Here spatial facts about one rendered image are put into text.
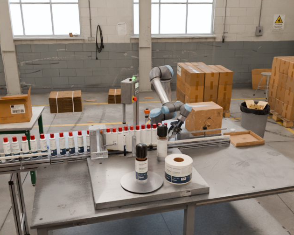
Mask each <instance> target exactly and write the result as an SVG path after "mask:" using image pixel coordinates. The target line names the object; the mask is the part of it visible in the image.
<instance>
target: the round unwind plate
mask: <svg viewBox="0 0 294 235"><path fill-rule="evenodd" d="M135 180H136V178H135V171H133V172H129V173H127V174H125V175H124V176H123V177H122V178H121V180H120V183H121V186H122V187H123V188H124V189H126V190H128V191H131V192H135V193H148V192H152V191H154V190H157V189H158V188H160V187H161V186H162V184H163V179H162V177H161V176H160V175H158V174H157V173H154V172H151V171H148V182H147V183H144V184H139V183H137V182H136V181H135Z"/></svg>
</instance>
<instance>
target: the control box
mask: <svg viewBox="0 0 294 235"><path fill-rule="evenodd" d="M129 79H130V78H127V79H126V80H124V81H122V82H120V85H121V103H122V104H132V103H134V102H135V101H134V100H133V98H134V97H136V98H137V100H138V99H139V94H136V95H135V93H134V91H135V90H137V89H138V88H136V89H135V82H137V81H138V79H137V78H136V79H135V80H132V82H130V81H129ZM131 79H132V78H131Z"/></svg>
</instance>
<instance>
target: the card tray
mask: <svg viewBox="0 0 294 235"><path fill-rule="evenodd" d="M223 135H230V138H229V139H230V143H232V144H233V145H234V146H235V147H240V146H248V145H259V144H264V143H265V140H264V139H263V138H261V137H260V136H258V135H257V134H255V133H254V132H252V131H251V130H248V131H236V132H227V133H223Z"/></svg>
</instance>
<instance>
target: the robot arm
mask: <svg viewBox="0 0 294 235"><path fill-rule="evenodd" d="M173 74H174V73H173V70H172V68H171V67H170V66H169V65H167V66H166V65H165V66H160V67H155V68H153V69H152V70H151V71H150V75H149V79H150V82H151V83H152V84H153V86H154V88H155V90H156V93H157V95H158V97H159V100H160V102H161V104H162V107H161V109H159V108H156V109H153V110H151V111H150V118H151V121H150V124H151V128H153V124H156V128H157V127H158V123H161V124H162V121H165V120H169V119H173V118H175V116H176V111H180V114H179V115H178V118H177V120H178V121H174V122H171V123H170V124H171V126H170V128H169V130H168V139H171V138H175V135H176V134H177V133H178V134H180V132H181V131H182V128H181V126H182V124H184V121H185V120H186V118H187V116H188V115H189V113H190V112H191V110H192V106H191V105H189V104H183V103H182V102H180V101H176V102H175V103H174V104H172V102H171V89H170V80H171V77H172V76H173ZM180 130H181V131H180Z"/></svg>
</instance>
